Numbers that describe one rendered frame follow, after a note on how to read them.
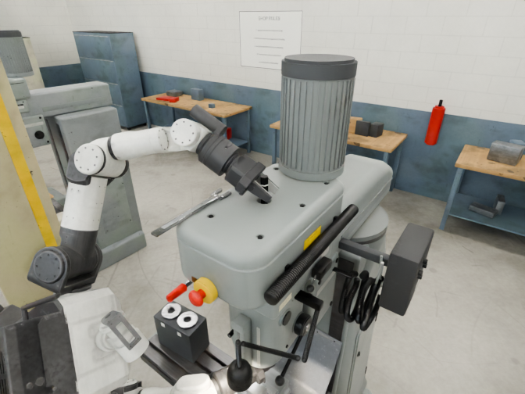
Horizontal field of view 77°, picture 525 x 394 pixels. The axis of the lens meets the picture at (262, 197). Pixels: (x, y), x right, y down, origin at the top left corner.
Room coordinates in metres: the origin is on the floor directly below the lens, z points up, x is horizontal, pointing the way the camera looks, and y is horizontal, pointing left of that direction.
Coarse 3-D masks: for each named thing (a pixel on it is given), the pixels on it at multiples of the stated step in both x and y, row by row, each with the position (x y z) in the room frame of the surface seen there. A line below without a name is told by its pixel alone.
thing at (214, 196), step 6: (216, 192) 0.77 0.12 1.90; (228, 192) 0.76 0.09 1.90; (210, 198) 0.73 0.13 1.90; (216, 198) 0.74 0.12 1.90; (222, 198) 0.74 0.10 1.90; (198, 204) 0.70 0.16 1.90; (204, 204) 0.70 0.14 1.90; (192, 210) 0.67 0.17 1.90; (198, 210) 0.68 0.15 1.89; (180, 216) 0.65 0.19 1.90; (186, 216) 0.65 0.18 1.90; (168, 222) 0.62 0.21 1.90; (174, 222) 0.62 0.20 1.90; (180, 222) 0.63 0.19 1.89; (162, 228) 0.60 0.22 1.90; (168, 228) 0.60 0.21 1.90; (156, 234) 0.58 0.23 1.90
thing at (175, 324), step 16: (176, 304) 1.12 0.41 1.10; (160, 320) 1.04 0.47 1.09; (176, 320) 1.04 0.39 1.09; (192, 320) 1.03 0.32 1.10; (160, 336) 1.05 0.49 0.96; (176, 336) 0.99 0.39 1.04; (192, 336) 0.97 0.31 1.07; (208, 336) 1.05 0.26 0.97; (176, 352) 1.00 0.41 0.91; (192, 352) 0.95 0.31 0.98
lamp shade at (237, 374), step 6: (234, 360) 0.57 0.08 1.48; (246, 360) 0.57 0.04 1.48; (234, 366) 0.55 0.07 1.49; (246, 366) 0.55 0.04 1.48; (228, 372) 0.54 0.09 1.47; (234, 372) 0.53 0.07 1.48; (240, 372) 0.53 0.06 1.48; (246, 372) 0.54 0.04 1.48; (252, 372) 0.55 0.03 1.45; (228, 378) 0.53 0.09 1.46; (234, 378) 0.52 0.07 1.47; (240, 378) 0.52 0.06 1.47; (246, 378) 0.53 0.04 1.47; (252, 378) 0.54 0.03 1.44; (228, 384) 0.53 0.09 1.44; (234, 384) 0.52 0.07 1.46; (240, 384) 0.52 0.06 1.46; (246, 384) 0.52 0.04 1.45; (234, 390) 0.52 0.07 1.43; (240, 390) 0.52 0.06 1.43
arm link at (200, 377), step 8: (184, 376) 0.65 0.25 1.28; (192, 376) 0.65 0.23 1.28; (200, 376) 0.65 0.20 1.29; (208, 376) 0.64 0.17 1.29; (176, 384) 0.63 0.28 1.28; (184, 384) 0.62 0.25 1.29; (192, 384) 0.62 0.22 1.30; (200, 384) 0.61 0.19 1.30; (208, 384) 0.62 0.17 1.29; (176, 392) 0.60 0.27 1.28; (184, 392) 0.60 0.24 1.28; (192, 392) 0.60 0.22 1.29; (200, 392) 0.59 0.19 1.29
